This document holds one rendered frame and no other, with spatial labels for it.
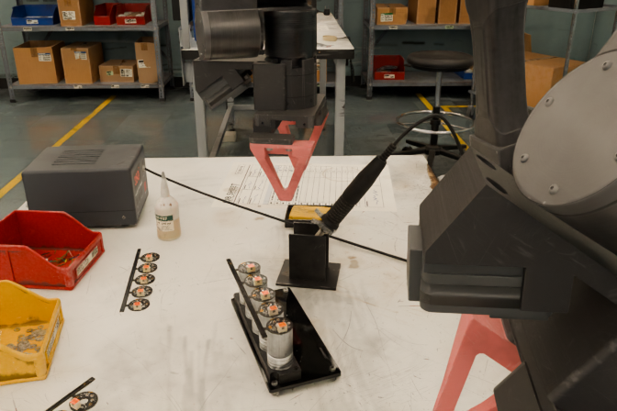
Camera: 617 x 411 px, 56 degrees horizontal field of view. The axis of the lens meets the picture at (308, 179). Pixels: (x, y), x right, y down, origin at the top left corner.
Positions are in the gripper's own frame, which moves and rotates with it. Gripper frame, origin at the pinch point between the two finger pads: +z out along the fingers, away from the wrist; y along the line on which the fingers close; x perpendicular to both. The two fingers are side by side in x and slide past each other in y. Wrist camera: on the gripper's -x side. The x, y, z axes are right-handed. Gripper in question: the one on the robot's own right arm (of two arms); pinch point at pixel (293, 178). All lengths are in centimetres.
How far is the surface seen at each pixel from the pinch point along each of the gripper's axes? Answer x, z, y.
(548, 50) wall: 137, 61, -472
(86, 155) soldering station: -34.0, 3.4, -13.1
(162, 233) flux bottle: -20.1, 11.9, -5.8
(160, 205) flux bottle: -20.0, 7.7, -6.1
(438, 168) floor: 35, 89, -244
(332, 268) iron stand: 4.7, 12.8, -1.5
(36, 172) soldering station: -37.7, 3.6, -5.7
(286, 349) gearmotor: 3.0, 9.0, 20.2
